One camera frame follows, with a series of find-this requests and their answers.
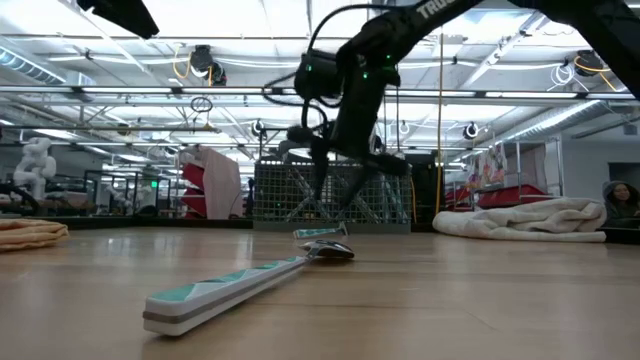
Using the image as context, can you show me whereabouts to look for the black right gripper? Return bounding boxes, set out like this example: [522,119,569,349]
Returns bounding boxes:
[310,84,409,207]

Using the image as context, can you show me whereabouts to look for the teal white handled fork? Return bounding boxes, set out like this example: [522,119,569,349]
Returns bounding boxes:
[292,222,350,240]

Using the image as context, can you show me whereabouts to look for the fork with teal handle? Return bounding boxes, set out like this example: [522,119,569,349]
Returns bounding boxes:
[142,238,356,337]

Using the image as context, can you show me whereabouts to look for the grey mesh cutlery basket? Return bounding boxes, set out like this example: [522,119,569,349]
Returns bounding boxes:
[252,139,414,234]

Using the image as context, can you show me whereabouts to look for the pink board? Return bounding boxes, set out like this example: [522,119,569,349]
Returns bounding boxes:
[198,146,245,221]

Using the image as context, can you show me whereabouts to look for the red stand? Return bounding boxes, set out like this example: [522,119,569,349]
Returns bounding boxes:
[180,162,207,219]

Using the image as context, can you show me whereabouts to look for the colourful hanging banner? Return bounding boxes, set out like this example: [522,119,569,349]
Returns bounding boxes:
[469,144,509,189]

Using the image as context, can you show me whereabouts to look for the red storage bins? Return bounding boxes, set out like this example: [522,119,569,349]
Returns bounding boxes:
[444,183,551,211]

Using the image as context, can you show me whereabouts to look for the white folded towel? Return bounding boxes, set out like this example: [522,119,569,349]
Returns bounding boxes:
[432,197,609,245]

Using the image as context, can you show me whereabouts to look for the metal shelf rack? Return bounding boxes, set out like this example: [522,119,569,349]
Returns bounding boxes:
[467,138,565,201]

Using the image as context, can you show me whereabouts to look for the folded yellow cloth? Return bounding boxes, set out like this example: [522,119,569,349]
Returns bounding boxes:
[0,217,70,254]

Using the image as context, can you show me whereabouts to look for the dark door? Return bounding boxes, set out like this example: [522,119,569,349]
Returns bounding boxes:
[607,162,640,185]

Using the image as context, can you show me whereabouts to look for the person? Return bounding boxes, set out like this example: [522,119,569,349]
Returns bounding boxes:
[601,179,640,230]

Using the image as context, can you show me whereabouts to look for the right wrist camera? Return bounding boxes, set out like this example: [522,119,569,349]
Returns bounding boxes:
[285,124,315,146]

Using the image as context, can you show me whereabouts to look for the yellow cable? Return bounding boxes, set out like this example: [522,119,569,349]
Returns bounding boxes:
[435,29,446,216]

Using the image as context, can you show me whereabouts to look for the black aluminium table frame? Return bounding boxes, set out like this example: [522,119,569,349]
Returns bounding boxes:
[64,214,640,246]

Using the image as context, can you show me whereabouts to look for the silver ventilation duct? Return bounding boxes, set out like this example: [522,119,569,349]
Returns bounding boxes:
[492,99,640,149]

